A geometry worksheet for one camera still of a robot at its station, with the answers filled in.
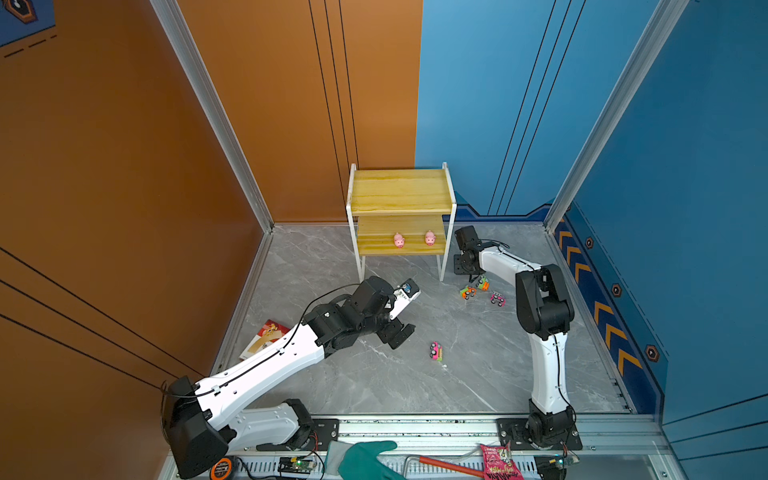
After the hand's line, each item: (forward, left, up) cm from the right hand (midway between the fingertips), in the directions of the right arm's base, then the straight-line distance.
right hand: (463, 266), depth 106 cm
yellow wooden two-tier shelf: (-4, +21, +30) cm, 37 cm away
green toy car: (-8, -5, +1) cm, 10 cm away
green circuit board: (-58, +48, -2) cm, 75 cm away
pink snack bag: (-58, +1, 0) cm, 58 cm away
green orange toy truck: (-12, +1, +2) cm, 12 cm away
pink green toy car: (-32, +13, +1) cm, 34 cm away
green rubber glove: (-57, +33, +1) cm, 66 cm away
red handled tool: (-58, +13, -2) cm, 60 cm away
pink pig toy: (-3, +23, +17) cm, 29 cm away
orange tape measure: (-59, +64, +2) cm, 87 cm away
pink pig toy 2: (-2, +13, +17) cm, 22 cm away
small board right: (-57, -15, -1) cm, 59 cm away
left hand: (-28, +23, +19) cm, 40 cm away
